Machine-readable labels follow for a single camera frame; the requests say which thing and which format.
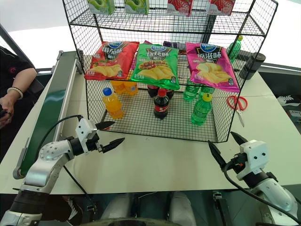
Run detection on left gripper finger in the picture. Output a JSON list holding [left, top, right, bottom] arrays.
[[95, 121, 116, 131], [102, 137, 126, 154]]

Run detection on green apple milk carton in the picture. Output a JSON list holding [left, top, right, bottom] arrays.
[[87, 0, 116, 16], [124, 0, 151, 16]]

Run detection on green potato chips bag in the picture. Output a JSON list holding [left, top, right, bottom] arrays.
[[128, 43, 181, 90]]

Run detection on light grey robot leg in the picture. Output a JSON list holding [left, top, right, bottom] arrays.
[[168, 191, 197, 226], [100, 192, 133, 224]]

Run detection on orange soda bottle blue cap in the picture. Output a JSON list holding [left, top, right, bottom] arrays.
[[102, 87, 125, 120]]

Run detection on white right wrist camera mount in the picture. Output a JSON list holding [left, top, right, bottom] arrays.
[[236, 139, 269, 181]]

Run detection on red potato chips bag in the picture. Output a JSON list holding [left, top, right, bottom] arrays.
[[84, 41, 140, 82]]

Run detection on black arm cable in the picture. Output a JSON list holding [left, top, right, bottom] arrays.
[[36, 114, 96, 205], [223, 159, 301, 221]]

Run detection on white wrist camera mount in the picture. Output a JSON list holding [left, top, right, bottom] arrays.
[[236, 139, 269, 181], [75, 118, 99, 154]]

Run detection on red handled scissors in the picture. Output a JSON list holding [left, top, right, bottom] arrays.
[[226, 95, 249, 128]]

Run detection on black cylindrical container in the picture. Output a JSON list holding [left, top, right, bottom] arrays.
[[239, 52, 267, 81]]

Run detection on person's hand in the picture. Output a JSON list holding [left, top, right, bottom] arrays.
[[0, 92, 15, 129]]

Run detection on cola bottle red cap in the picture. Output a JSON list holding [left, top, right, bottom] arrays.
[[153, 88, 171, 120]]

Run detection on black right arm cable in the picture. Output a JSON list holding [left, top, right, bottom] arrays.
[[223, 159, 301, 221]]

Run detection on green conveyor belt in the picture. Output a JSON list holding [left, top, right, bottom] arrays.
[[12, 50, 84, 180]]

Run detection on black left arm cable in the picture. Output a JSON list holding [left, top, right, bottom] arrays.
[[36, 114, 96, 205]]

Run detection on black bag white print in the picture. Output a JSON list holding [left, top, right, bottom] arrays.
[[276, 93, 301, 107]]

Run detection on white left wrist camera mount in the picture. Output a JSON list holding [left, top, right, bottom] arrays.
[[75, 118, 99, 154]]

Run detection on person's arm with bracelet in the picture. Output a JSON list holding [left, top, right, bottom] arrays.
[[0, 45, 36, 97]]

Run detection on purple snack packet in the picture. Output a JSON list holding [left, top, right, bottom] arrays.
[[163, 40, 187, 49]]

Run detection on white bead bracelet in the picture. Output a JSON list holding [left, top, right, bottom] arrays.
[[7, 87, 24, 100]]

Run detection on red strawberry milk carton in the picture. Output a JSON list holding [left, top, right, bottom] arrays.
[[166, 0, 194, 17], [208, 0, 236, 16]]

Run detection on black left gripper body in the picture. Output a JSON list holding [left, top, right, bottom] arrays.
[[86, 133, 104, 154]]

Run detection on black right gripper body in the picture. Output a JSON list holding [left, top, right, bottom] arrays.
[[231, 152, 248, 175]]

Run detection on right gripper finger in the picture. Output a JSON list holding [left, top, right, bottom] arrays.
[[208, 140, 227, 171], [230, 131, 248, 147]]

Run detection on green soda bottle yellow cap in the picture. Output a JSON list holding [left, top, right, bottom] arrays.
[[190, 92, 214, 127], [226, 35, 244, 63]]

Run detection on black wire three-tier rack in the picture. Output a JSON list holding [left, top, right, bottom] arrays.
[[62, 0, 278, 144]]

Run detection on pink potato chips bag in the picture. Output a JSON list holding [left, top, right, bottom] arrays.
[[185, 42, 241, 93]]

